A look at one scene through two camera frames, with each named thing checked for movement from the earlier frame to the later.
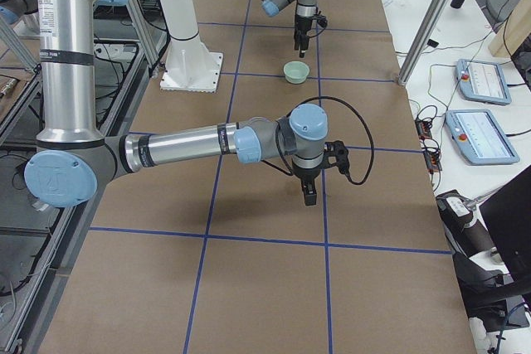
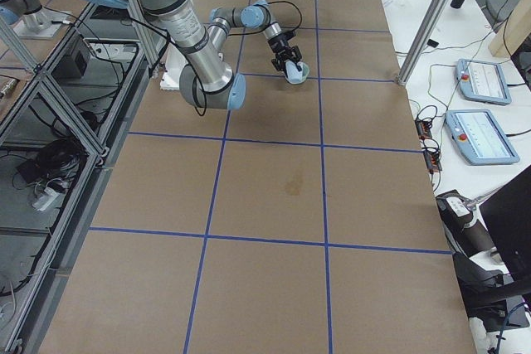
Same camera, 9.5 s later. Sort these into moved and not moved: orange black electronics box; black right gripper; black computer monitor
Moved: black right gripper
Not moved: orange black electronics box; black computer monitor
